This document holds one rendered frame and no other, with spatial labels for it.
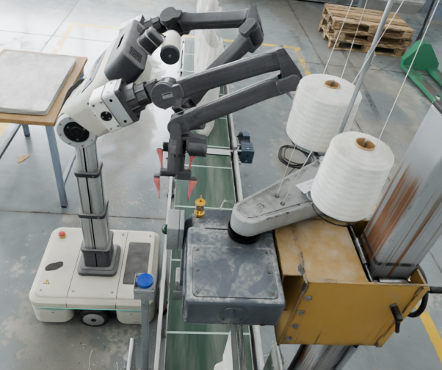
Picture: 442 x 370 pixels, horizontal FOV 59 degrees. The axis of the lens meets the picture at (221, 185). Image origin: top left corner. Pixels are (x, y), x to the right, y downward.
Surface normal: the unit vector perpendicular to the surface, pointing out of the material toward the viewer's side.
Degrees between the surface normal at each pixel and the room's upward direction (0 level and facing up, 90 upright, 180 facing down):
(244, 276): 0
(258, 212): 0
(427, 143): 90
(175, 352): 0
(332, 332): 90
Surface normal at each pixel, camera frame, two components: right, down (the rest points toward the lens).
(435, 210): 0.04, 0.66
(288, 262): 0.12, -0.75
